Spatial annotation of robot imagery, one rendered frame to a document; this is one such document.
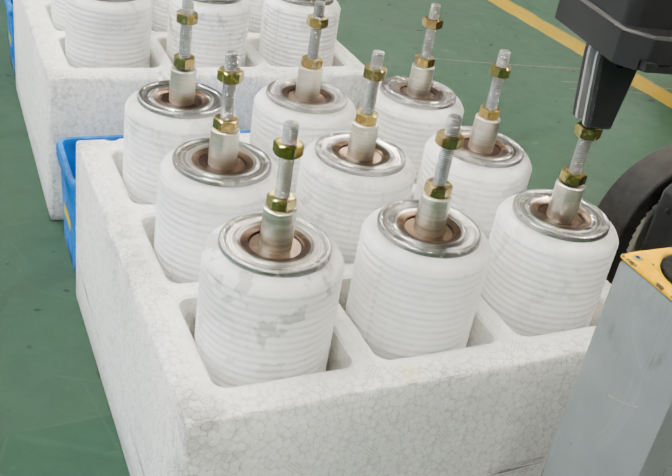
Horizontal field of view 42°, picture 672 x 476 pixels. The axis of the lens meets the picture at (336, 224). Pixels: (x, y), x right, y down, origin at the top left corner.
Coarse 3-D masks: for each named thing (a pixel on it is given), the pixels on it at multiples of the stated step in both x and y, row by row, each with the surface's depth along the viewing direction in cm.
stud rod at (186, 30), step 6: (186, 0) 72; (192, 0) 72; (186, 6) 72; (192, 6) 72; (186, 12) 72; (192, 12) 72; (180, 30) 73; (186, 30) 73; (180, 36) 73; (186, 36) 73; (180, 42) 74; (186, 42) 74; (180, 48) 74; (186, 48) 74; (180, 54) 74; (186, 54) 74
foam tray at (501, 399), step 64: (128, 256) 68; (128, 320) 67; (192, 320) 66; (128, 384) 69; (192, 384) 56; (256, 384) 57; (320, 384) 58; (384, 384) 59; (448, 384) 61; (512, 384) 64; (128, 448) 71; (192, 448) 54; (256, 448) 57; (320, 448) 59; (384, 448) 62; (448, 448) 65; (512, 448) 69
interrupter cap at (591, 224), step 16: (528, 192) 70; (544, 192) 71; (512, 208) 68; (528, 208) 68; (544, 208) 69; (592, 208) 70; (528, 224) 66; (544, 224) 66; (560, 224) 67; (576, 224) 68; (592, 224) 67; (608, 224) 68; (576, 240) 65; (592, 240) 66
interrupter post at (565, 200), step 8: (560, 184) 66; (560, 192) 66; (568, 192) 66; (576, 192) 66; (552, 200) 67; (560, 200) 67; (568, 200) 66; (576, 200) 67; (552, 208) 67; (560, 208) 67; (568, 208) 67; (576, 208) 67; (552, 216) 68; (560, 216) 67; (568, 216) 67
